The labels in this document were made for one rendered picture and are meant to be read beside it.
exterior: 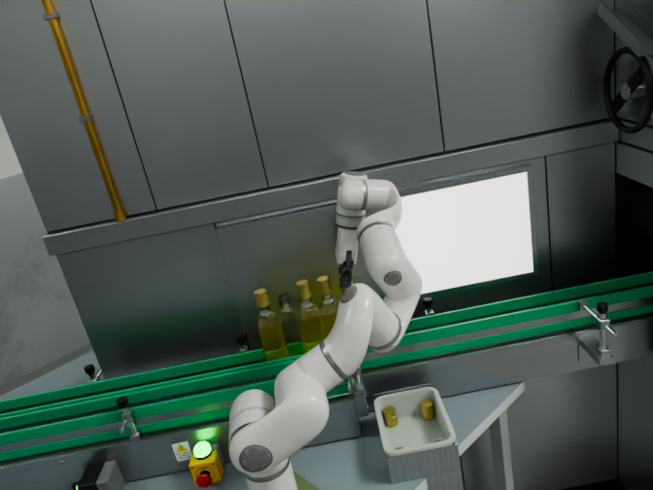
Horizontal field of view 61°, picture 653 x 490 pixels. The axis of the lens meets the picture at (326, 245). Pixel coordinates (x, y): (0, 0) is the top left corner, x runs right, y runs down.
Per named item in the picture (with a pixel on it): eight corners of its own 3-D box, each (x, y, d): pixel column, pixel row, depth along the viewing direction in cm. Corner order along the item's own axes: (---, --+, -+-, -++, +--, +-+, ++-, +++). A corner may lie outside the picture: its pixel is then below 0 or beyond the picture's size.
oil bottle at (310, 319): (330, 362, 163) (317, 297, 155) (332, 373, 157) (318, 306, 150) (312, 366, 163) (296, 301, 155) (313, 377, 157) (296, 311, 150)
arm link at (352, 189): (381, 184, 130) (342, 183, 128) (377, 227, 134) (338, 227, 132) (364, 168, 144) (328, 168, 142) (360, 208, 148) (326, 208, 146)
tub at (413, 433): (439, 410, 153) (435, 384, 150) (462, 470, 132) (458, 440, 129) (377, 422, 153) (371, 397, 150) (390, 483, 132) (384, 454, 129)
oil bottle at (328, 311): (350, 359, 162) (336, 294, 155) (352, 369, 157) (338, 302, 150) (331, 363, 162) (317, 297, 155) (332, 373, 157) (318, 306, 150)
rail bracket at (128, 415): (146, 435, 148) (130, 394, 143) (139, 454, 141) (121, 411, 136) (131, 437, 148) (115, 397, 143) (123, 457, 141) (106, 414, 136)
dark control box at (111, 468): (126, 483, 151) (116, 459, 148) (118, 507, 143) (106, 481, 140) (96, 489, 151) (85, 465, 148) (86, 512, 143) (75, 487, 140)
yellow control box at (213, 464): (225, 464, 150) (218, 441, 148) (222, 484, 143) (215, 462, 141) (200, 469, 150) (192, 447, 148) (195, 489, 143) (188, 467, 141)
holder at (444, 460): (433, 400, 158) (430, 377, 155) (461, 471, 132) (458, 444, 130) (375, 411, 158) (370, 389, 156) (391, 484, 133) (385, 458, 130)
